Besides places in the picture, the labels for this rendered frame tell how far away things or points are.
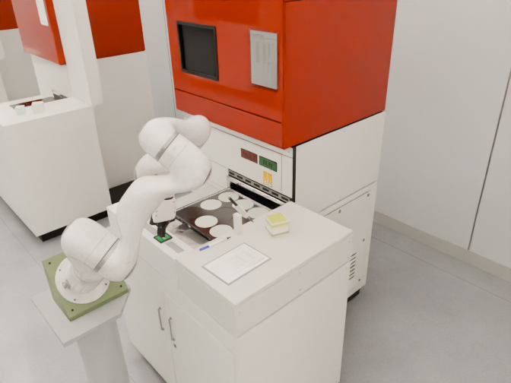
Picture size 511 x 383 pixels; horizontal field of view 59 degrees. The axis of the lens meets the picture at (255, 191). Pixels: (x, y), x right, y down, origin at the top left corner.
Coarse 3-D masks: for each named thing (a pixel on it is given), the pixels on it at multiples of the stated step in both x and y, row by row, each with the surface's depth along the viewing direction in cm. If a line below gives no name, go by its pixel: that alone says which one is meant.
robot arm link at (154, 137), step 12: (156, 120) 123; (168, 120) 125; (180, 120) 128; (192, 120) 132; (204, 120) 136; (144, 132) 121; (156, 132) 121; (168, 132) 122; (180, 132) 130; (192, 132) 131; (204, 132) 134; (144, 144) 122; (156, 144) 121; (168, 144) 122; (156, 156) 123
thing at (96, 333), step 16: (128, 288) 175; (48, 304) 168; (112, 304) 168; (48, 320) 161; (64, 320) 161; (80, 320) 161; (96, 320) 160; (112, 320) 162; (64, 336) 154; (80, 336) 155; (96, 336) 170; (112, 336) 175; (80, 352) 177; (96, 352) 173; (112, 352) 178; (96, 368) 177; (112, 368) 180
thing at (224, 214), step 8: (184, 208) 213; (192, 208) 213; (200, 208) 213; (224, 208) 212; (232, 208) 212; (184, 216) 207; (192, 216) 207; (200, 216) 206; (216, 216) 206; (224, 216) 206; (232, 216) 206; (192, 224) 200; (216, 224) 200; (224, 224) 199; (232, 224) 199; (208, 232) 194
